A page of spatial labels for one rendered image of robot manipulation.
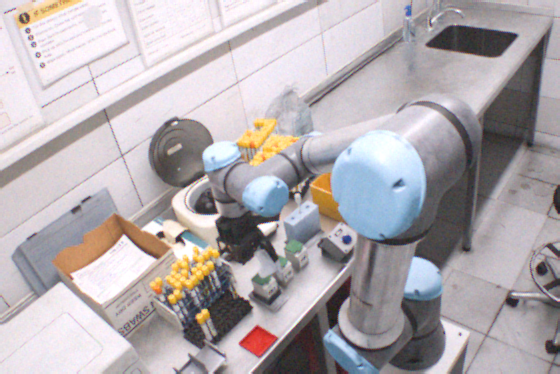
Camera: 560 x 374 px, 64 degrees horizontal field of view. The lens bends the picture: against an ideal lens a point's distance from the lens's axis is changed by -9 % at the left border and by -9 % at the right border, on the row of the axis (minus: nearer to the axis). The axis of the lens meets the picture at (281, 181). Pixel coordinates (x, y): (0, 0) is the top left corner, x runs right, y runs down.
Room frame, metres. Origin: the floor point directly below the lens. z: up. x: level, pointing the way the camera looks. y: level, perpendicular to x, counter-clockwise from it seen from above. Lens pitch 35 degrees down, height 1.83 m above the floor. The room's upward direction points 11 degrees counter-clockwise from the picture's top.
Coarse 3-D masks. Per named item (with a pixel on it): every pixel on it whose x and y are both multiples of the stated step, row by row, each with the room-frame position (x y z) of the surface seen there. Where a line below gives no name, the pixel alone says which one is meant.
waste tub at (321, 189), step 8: (320, 176) 1.19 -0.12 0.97; (328, 176) 1.21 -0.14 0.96; (312, 184) 1.17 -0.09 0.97; (320, 184) 1.19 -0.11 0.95; (328, 184) 1.21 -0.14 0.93; (312, 192) 1.16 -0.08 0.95; (320, 192) 1.13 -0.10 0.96; (328, 192) 1.11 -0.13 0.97; (312, 200) 1.16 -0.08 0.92; (320, 200) 1.14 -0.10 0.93; (328, 200) 1.11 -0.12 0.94; (320, 208) 1.14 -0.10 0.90; (328, 208) 1.11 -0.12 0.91; (336, 208) 1.09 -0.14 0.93; (328, 216) 1.12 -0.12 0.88; (336, 216) 1.09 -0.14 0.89
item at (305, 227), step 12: (312, 204) 1.07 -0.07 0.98; (288, 216) 1.04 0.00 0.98; (300, 216) 1.03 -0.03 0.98; (312, 216) 1.04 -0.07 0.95; (288, 228) 1.02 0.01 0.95; (300, 228) 1.01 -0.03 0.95; (312, 228) 1.04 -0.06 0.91; (288, 240) 1.03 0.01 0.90; (300, 240) 1.01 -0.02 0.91; (312, 240) 1.02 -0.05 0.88
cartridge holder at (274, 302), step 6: (252, 294) 0.86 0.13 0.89; (258, 294) 0.84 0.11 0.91; (276, 294) 0.83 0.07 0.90; (282, 294) 0.84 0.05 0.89; (258, 300) 0.84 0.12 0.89; (264, 300) 0.82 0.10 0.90; (270, 300) 0.82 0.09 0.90; (276, 300) 0.83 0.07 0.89; (282, 300) 0.82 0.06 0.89; (264, 306) 0.82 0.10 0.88; (270, 306) 0.81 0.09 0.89; (276, 306) 0.81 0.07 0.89
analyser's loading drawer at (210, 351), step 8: (208, 344) 0.69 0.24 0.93; (200, 352) 0.69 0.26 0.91; (208, 352) 0.68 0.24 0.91; (216, 352) 0.68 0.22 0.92; (224, 352) 0.66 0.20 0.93; (192, 360) 0.66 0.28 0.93; (200, 360) 0.66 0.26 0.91; (208, 360) 0.66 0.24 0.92; (216, 360) 0.66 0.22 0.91; (224, 360) 0.65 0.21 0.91; (176, 368) 0.63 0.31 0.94; (184, 368) 0.65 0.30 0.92; (192, 368) 0.64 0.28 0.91; (200, 368) 0.64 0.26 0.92; (208, 368) 0.64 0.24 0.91; (216, 368) 0.64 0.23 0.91
